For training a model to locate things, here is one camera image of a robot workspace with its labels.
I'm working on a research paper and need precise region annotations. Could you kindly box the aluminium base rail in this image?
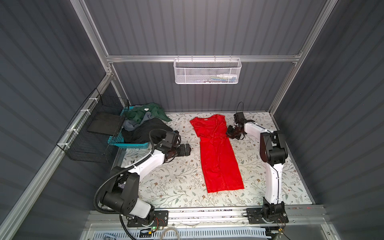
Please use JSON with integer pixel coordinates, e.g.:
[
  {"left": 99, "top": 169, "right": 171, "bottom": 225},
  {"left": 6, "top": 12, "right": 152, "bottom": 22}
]
[{"left": 85, "top": 205, "right": 326, "bottom": 228}]

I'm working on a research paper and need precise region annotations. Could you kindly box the white slotted cable duct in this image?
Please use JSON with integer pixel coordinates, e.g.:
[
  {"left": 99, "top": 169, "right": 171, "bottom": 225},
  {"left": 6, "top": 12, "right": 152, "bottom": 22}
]
[{"left": 89, "top": 227, "right": 271, "bottom": 240}]

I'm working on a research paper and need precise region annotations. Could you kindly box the green t shirt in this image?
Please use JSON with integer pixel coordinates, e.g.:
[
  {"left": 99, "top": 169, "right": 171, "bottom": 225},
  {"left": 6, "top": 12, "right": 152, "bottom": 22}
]
[{"left": 124, "top": 103, "right": 172, "bottom": 124}]

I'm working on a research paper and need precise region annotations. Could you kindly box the red t shirt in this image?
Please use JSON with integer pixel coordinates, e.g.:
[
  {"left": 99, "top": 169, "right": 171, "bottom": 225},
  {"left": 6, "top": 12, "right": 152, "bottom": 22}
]
[{"left": 190, "top": 115, "right": 245, "bottom": 193}]

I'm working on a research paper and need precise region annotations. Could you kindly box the white wire mesh basket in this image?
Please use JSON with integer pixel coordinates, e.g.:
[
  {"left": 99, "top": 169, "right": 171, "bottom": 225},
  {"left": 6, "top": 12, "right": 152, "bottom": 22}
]
[{"left": 173, "top": 60, "right": 242, "bottom": 85}]

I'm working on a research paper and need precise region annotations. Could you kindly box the black t shirt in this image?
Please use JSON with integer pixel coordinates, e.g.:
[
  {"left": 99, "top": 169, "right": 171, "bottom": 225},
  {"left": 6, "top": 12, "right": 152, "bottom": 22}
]
[{"left": 122, "top": 118, "right": 174, "bottom": 144}]

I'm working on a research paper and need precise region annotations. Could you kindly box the grey t shirt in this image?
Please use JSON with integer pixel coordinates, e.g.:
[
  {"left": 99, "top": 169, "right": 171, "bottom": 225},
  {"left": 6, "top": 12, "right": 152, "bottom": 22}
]
[{"left": 123, "top": 112, "right": 154, "bottom": 132}]

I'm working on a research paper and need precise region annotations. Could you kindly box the aluminium corner frame post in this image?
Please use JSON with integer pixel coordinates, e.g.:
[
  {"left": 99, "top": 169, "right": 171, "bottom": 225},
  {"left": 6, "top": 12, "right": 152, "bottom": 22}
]
[{"left": 268, "top": 0, "right": 338, "bottom": 116}]

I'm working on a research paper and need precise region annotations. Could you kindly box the aluminium horizontal frame bar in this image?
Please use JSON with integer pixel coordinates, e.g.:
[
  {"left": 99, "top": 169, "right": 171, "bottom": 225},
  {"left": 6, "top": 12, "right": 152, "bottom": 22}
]
[{"left": 106, "top": 55, "right": 301, "bottom": 63}]

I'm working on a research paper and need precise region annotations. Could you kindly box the teal plastic laundry basket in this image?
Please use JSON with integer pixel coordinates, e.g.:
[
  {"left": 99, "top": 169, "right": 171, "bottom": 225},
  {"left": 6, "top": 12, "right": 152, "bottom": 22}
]
[{"left": 108, "top": 106, "right": 150, "bottom": 149}]

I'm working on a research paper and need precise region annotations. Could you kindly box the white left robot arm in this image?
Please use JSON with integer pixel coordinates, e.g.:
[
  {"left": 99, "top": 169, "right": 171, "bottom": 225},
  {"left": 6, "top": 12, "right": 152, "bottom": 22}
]
[{"left": 93, "top": 129, "right": 192, "bottom": 225}]

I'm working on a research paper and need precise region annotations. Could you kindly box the black wire mesh basket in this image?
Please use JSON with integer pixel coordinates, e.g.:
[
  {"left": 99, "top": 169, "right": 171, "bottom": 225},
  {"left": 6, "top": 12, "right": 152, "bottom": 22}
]
[{"left": 57, "top": 90, "right": 129, "bottom": 163}]

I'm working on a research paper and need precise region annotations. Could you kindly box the black corrugated cable conduit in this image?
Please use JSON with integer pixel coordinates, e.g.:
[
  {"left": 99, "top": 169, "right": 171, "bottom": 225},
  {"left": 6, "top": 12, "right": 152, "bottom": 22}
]
[{"left": 92, "top": 128, "right": 169, "bottom": 215}]

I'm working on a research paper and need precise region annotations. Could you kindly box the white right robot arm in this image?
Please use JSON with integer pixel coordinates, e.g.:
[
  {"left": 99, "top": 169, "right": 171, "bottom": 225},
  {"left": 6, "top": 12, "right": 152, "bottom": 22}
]
[{"left": 227, "top": 112, "right": 288, "bottom": 222}]

